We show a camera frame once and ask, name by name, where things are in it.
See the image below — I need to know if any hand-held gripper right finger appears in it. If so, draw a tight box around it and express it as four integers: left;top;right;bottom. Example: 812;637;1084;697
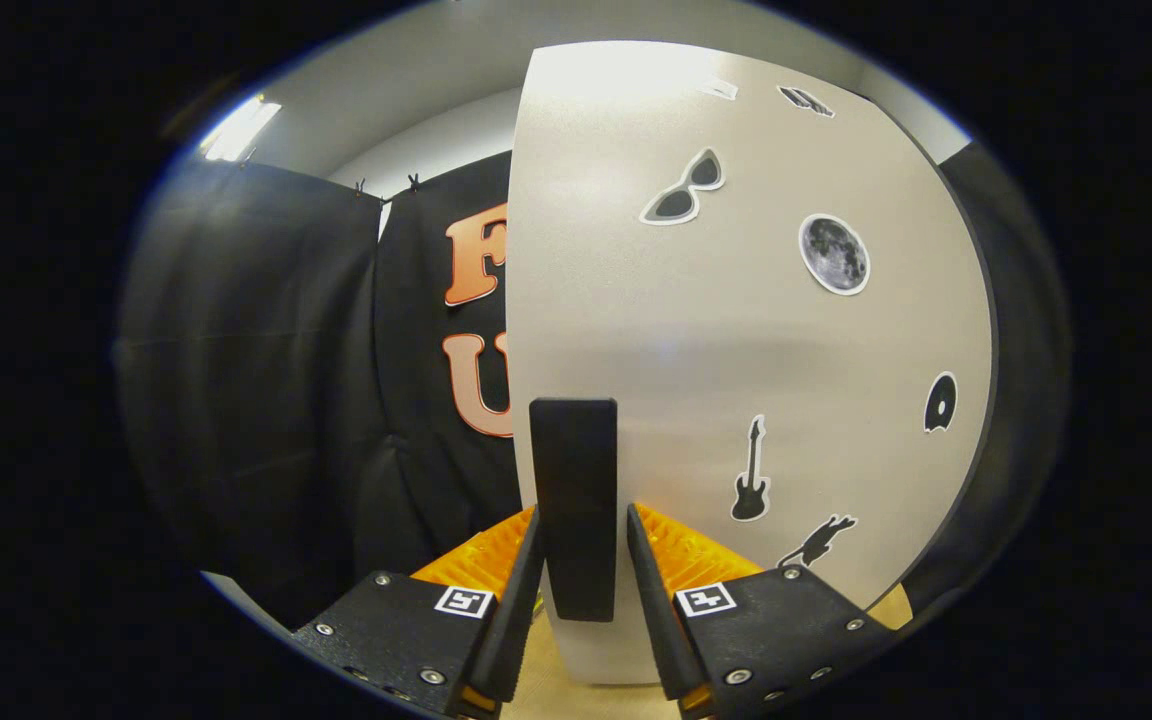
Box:
626;502;899;719

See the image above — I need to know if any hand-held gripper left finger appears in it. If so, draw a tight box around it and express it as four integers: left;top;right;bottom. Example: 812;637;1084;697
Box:
291;505;547;719

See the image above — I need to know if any black door handle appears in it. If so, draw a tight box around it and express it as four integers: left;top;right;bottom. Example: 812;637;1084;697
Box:
529;398;619;623

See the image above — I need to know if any beige shoe cabinet door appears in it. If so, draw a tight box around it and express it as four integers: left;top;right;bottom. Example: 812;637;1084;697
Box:
504;40;995;686

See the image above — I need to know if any dark grey shoe cabinet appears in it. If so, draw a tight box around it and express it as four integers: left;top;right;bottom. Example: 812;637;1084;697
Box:
841;85;1003;611

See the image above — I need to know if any black backdrop cloth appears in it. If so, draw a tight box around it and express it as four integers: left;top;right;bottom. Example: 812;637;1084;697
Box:
116;140;1072;641

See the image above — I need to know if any ceiling light strip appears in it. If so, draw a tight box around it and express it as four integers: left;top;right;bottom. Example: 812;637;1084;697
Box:
199;95;283;163

